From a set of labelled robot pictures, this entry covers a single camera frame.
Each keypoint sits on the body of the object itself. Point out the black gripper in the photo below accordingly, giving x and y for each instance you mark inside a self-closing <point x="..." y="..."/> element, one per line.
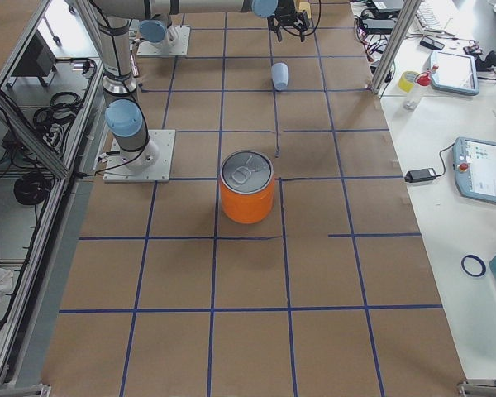
<point x="288" y="19"/>

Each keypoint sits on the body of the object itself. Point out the light blue plastic cup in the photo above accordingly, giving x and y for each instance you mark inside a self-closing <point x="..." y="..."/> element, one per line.
<point x="280" y="76"/>

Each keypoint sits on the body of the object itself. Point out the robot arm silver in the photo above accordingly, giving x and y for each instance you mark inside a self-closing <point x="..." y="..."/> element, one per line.
<point x="113" y="21"/>

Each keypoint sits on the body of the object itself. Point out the wooden cup rack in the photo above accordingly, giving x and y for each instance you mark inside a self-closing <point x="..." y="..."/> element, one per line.
<point x="305" y="6"/>

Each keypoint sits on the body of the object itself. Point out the black smartphone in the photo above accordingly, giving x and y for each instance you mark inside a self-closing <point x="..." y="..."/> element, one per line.
<point x="431" y="44"/>

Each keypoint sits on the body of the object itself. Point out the bottle with red cap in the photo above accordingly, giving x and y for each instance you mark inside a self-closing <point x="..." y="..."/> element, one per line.
<point x="420" y="88"/>

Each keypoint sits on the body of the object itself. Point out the orange can with silver lid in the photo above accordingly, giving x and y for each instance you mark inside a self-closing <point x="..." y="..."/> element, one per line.
<point x="247" y="186"/>

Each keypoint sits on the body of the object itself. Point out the far teach pendant tablet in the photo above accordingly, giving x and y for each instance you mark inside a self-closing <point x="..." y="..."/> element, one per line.
<point x="455" y="73"/>

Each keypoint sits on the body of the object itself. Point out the teach pendant tablet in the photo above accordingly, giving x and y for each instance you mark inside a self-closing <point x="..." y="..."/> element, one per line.
<point x="455" y="73"/>
<point x="474" y="164"/>

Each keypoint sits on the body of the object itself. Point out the black power adapter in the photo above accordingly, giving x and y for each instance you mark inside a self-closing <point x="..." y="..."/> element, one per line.
<point x="420" y="175"/>

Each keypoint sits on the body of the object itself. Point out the near teach pendant tablet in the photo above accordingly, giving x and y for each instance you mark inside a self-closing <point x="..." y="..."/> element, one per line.
<point x="474" y="164"/>

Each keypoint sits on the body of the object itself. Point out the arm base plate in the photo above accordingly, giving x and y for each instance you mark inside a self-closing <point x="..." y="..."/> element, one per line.
<point x="161" y="41"/>
<point x="154" y="164"/>

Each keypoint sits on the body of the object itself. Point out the aluminium frame post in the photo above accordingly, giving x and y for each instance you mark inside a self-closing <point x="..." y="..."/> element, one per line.
<point x="405" y="19"/>

